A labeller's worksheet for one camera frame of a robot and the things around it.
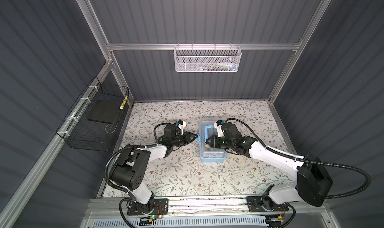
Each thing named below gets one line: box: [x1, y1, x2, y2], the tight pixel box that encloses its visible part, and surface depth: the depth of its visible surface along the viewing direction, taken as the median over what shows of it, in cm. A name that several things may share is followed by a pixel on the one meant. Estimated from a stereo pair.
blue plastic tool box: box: [195, 119, 228, 163], surface depth 87 cm
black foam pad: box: [87, 99, 124, 124], surface depth 79 cm
